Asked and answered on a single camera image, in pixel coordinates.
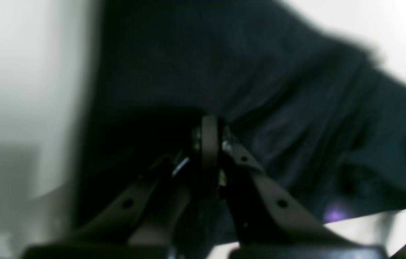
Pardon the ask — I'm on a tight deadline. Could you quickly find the black T-shirt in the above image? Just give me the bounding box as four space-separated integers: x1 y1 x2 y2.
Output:
73 0 406 228

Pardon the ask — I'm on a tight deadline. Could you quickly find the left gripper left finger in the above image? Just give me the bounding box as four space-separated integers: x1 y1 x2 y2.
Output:
22 116 218 259

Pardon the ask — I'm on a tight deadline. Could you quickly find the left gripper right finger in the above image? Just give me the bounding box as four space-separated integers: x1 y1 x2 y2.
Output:
220 126 388 259

